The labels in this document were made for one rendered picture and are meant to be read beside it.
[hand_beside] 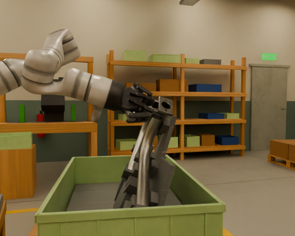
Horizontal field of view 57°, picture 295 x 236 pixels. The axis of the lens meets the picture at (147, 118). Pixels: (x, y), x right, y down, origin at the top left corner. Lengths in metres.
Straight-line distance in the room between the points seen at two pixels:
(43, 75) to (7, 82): 0.25
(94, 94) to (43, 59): 0.14
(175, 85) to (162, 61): 0.58
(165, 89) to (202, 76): 1.25
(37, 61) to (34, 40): 5.33
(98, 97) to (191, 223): 0.36
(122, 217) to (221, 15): 6.68
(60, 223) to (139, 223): 0.17
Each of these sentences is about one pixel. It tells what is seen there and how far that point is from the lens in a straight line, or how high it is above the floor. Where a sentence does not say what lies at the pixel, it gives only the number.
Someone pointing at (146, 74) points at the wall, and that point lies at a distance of 6.09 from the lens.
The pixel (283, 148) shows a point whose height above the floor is 0.34.
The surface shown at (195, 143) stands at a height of 0.33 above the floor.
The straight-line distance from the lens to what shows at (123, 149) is 5.44.
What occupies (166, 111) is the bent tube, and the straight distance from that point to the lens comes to 0.69.
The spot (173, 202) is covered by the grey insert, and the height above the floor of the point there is 0.85.
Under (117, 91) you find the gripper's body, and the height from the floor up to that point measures 1.22.
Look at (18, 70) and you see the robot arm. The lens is 0.92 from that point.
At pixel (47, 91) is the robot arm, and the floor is 1.22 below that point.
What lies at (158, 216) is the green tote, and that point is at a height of 0.94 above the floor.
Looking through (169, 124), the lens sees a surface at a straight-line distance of 0.74.
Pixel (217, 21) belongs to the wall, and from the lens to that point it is 7.01.
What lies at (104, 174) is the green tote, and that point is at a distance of 1.22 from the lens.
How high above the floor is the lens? 1.19
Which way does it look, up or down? 3 degrees down
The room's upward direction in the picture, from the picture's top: straight up
